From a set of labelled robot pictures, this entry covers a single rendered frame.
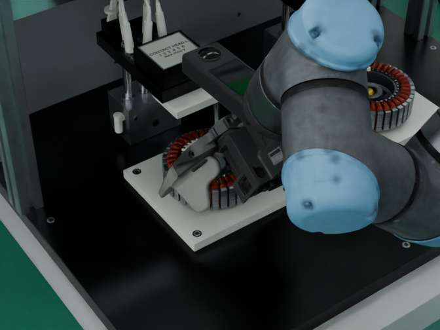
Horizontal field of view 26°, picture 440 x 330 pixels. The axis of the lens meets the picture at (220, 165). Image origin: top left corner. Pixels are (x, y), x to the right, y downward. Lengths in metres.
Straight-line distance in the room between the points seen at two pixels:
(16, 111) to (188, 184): 0.20
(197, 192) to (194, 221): 0.06
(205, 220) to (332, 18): 0.35
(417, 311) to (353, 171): 0.33
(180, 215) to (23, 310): 0.20
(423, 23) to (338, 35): 0.61
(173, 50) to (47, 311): 0.32
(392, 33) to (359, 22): 0.61
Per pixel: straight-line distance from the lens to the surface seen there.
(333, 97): 0.77
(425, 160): 0.85
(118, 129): 1.17
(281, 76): 0.81
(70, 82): 1.25
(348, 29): 0.79
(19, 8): 0.97
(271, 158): 0.93
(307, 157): 0.76
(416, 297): 1.05
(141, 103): 1.16
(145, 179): 1.11
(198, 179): 1.01
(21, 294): 1.05
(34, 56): 1.21
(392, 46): 1.37
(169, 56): 1.06
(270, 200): 1.08
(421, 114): 1.23
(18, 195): 1.08
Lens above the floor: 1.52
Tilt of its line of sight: 41 degrees down
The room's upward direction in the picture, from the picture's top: straight up
